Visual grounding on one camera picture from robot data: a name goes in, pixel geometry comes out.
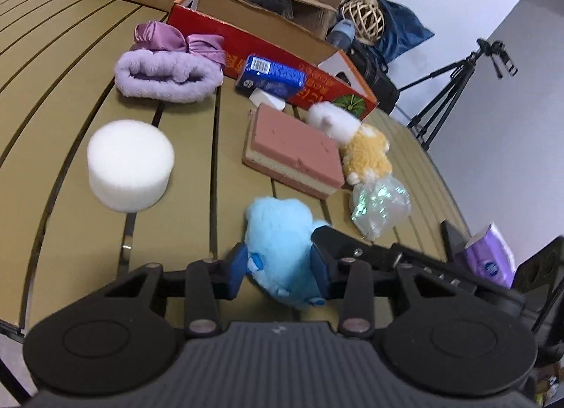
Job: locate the black bag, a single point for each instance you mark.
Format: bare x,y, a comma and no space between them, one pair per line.
379,82

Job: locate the clear water bottle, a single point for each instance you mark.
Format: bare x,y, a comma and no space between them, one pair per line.
341,33

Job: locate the pink sponge block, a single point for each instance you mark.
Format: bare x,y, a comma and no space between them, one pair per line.
295,143

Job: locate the white foam cylinder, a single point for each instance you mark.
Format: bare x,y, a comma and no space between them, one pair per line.
127,161

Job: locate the white wedge sponge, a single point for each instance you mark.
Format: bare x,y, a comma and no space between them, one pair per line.
268,99

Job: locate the purple tissue pack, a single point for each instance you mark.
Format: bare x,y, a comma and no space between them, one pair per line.
484,258

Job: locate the clear plastic bag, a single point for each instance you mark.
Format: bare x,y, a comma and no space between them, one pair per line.
379,209

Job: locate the blue plush toy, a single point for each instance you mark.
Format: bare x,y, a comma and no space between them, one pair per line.
277,240

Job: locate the white and yellow plush toy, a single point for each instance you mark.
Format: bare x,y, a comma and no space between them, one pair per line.
365,152

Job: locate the purple fluffy headband with bow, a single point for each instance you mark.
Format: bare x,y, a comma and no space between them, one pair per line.
167,77

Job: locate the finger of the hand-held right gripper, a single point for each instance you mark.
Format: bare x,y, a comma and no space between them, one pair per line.
387,253

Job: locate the black tripod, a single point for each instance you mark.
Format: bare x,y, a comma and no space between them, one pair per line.
445,90

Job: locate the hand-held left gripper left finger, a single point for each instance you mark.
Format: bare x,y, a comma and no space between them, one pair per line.
235,269

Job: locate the wicker ball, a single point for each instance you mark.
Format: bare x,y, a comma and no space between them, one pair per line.
363,15

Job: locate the blue packet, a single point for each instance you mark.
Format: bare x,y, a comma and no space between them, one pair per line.
273,77

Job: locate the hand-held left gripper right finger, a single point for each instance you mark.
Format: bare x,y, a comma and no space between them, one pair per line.
319,273

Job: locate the blue cloth bag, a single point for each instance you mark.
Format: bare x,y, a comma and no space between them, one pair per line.
405,29

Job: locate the black wedge-shaped object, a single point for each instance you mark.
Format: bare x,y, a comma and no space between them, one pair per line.
451,240

